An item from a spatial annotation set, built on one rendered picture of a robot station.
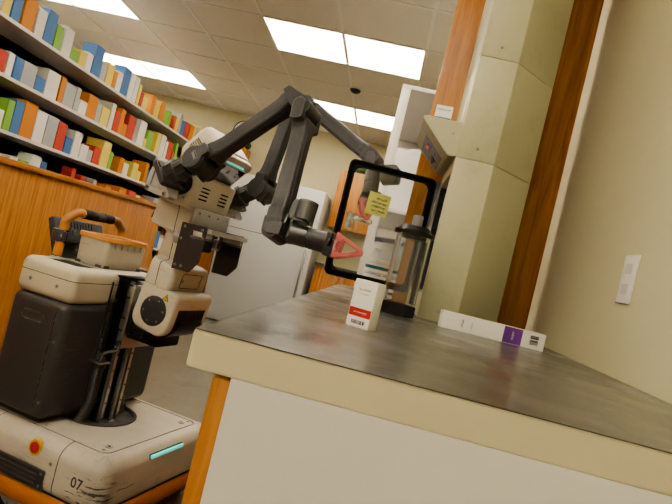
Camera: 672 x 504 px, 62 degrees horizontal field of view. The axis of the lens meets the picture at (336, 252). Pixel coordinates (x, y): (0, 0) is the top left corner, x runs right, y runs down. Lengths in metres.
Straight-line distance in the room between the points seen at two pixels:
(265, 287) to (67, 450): 4.82
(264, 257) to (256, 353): 6.05
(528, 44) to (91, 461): 1.80
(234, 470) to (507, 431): 0.27
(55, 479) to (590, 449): 1.71
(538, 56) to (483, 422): 1.40
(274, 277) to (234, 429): 6.02
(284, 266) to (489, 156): 5.09
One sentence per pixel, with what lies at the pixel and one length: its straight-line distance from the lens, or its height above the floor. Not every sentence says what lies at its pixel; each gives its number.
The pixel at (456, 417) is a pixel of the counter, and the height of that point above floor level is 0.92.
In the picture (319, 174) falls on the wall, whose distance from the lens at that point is 7.30.
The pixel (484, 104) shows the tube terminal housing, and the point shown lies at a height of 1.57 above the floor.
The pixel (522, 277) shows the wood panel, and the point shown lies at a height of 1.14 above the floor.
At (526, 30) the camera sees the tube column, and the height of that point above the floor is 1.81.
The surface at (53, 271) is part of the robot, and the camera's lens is 2.07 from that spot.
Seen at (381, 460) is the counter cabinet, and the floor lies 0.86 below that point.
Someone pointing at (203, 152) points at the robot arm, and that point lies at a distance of 1.77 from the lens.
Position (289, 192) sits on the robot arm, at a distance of 1.56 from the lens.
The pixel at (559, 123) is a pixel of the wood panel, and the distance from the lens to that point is 2.12.
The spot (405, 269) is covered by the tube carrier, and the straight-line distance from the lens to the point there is 1.45.
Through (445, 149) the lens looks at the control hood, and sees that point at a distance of 1.64.
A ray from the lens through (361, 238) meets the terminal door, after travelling 1.87.
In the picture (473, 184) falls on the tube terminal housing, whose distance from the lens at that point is 1.63.
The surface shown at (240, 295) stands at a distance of 6.68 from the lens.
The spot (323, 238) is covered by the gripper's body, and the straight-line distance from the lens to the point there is 1.47.
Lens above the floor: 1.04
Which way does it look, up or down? 1 degrees up
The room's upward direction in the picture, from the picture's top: 14 degrees clockwise
